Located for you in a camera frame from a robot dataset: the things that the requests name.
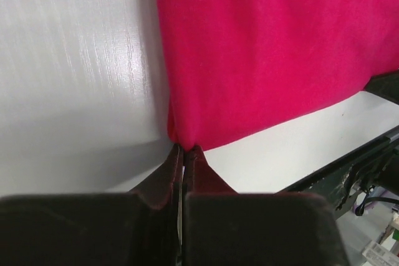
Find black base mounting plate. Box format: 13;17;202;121
283;126;398;219

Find magenta t shirt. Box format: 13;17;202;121
156;0;398;150

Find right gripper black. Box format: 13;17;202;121
364;71;399;104

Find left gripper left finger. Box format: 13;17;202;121
127;143;184;211

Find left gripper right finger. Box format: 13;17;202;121
183;145;236;194

